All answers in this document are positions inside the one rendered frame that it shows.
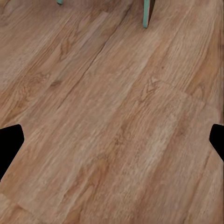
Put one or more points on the standing mirror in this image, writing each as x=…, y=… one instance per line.
x=148, y=8

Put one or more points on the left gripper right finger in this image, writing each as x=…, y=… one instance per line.
x=217, y=139

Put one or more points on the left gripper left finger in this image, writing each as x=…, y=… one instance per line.
x=11, y=140

